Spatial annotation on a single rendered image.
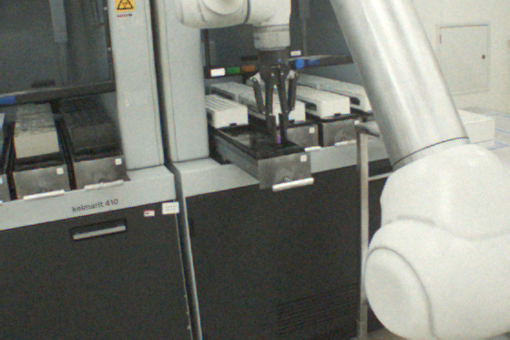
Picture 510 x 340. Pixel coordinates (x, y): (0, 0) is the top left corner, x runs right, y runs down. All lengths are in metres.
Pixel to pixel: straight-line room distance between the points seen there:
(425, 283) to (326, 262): 1.23
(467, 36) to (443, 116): 2.94
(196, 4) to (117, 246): 0.67
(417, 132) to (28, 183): 1.05
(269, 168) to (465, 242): 0.79
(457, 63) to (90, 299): 2.64
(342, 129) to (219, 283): 0.58
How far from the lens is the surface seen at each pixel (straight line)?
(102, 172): 1.47
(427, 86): 0.67
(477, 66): 3.66
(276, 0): 1.37
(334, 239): 1.77
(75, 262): 1.54
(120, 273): 1.57
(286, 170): 1.34
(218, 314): 1.71
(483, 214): 0.61
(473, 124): 1.30
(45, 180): 1.46
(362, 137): 1.56
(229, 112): 1.63
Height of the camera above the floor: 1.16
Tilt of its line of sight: 15 degrees down
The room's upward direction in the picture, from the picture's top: 4 degrees counter-clockwise
